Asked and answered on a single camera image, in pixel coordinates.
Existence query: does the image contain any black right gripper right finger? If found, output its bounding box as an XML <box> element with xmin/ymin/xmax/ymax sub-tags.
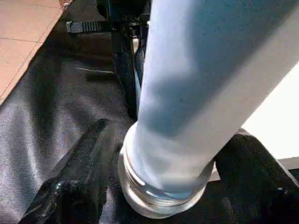
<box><xmin>214</xmin><ymin>131</ymin><xmax>299</xmax><ymax>224</ymax></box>

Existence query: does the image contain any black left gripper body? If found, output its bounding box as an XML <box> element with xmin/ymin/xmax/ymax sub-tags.
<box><xmin>65</xmin><ymin>0</ymin><xmax>152</xmax><ymax>37</ymax></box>

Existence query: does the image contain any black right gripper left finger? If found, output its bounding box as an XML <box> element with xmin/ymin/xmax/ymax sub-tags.
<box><xmin>19</xmin><ymin>119</ymin><xmax>120</xmax><ymax>224</ymax></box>

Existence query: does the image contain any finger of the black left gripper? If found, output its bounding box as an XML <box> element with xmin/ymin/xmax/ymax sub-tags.
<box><xmin>111</xmin><ymin>32</ymin><xmax>140</xmax><ymax>119</ymax></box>
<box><xmin>135</xmin><ymin>26</ymin><xmax>149</xmax><ymax>89</ymax></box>

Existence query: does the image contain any white plastic table leg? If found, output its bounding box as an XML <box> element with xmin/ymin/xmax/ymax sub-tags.
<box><xmin>118</xmin><ymin>0</ymin><xmax>299</xmax><ymax>220</ymax></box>

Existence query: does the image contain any white plastic table top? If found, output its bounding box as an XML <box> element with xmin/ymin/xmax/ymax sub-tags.
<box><xmin>133</xmin><ymin>35</ymin><xmax>299</xmax><ymax>182</ymax></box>

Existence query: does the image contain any black table mat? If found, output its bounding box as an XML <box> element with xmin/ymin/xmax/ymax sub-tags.
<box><xmin>0</xmin><ymin>0</ymin><xmax>299</xmax><ymax>224</ymax></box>

